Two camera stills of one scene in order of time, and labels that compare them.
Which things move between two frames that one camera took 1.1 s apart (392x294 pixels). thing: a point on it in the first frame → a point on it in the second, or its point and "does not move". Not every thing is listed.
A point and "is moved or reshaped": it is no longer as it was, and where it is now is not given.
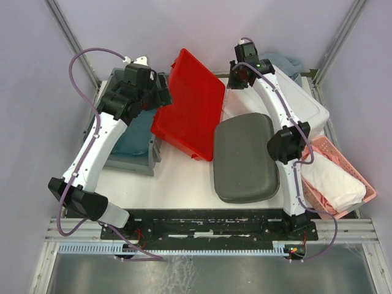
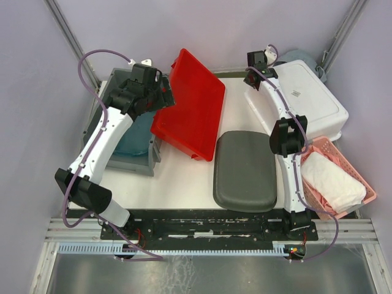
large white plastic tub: x=305 y=99 is moved or reshaped
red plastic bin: x=193 y=121 does not move
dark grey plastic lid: x=242 y=169 is moved or reshaped
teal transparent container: x=135 y=140 does not move
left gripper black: x=165 y=98 does not move
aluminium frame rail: x=89 y=232 does not move
